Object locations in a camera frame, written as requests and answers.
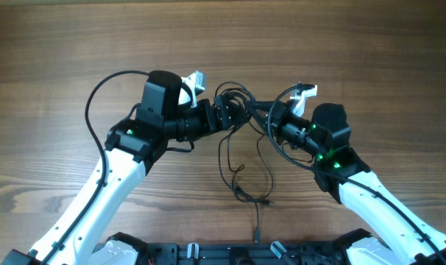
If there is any thin black USB cable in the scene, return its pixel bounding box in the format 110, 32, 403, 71
217, 121, 275, 244

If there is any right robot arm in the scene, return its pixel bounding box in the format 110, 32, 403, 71
248, 101, 446, 264

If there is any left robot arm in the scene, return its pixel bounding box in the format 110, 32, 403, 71
2, 71, 243, 264

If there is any right camera black cable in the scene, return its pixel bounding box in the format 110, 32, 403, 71
266, 83, 446, 265

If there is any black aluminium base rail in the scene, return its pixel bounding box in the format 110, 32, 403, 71
137, 241, 344, 265

